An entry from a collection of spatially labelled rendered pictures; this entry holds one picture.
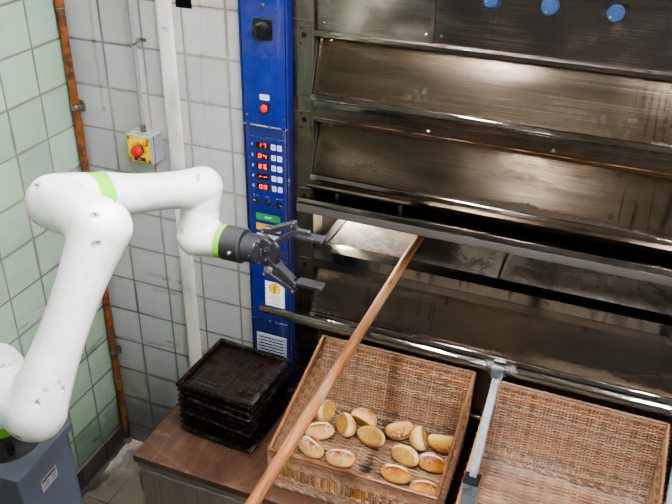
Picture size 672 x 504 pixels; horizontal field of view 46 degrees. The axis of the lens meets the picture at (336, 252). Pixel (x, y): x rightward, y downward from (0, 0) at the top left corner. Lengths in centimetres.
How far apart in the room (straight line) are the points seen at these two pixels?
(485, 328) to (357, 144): 72
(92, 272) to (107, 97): 126
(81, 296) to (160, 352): 163
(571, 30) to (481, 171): 47
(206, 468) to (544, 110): 154
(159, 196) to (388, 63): 80
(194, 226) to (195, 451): 98
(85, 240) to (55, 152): 127
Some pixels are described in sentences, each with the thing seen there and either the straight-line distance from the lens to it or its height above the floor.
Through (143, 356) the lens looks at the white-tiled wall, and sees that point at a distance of 334.
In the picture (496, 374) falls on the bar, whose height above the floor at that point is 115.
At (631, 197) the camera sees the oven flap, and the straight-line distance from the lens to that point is 232.
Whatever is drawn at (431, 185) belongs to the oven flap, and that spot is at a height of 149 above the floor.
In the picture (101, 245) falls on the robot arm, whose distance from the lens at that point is 163.
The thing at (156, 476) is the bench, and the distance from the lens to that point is 282.
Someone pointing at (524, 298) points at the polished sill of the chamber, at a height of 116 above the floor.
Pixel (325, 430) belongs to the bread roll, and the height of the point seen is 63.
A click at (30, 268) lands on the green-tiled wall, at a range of 289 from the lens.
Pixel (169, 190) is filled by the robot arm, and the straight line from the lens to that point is 194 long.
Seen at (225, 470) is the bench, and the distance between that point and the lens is 270.
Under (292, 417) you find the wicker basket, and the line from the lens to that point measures 267.
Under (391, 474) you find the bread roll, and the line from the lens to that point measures 262.
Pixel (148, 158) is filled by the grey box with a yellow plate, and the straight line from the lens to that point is 272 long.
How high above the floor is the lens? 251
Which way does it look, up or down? 30 degrees down
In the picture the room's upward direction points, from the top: 1 degrees clockwise
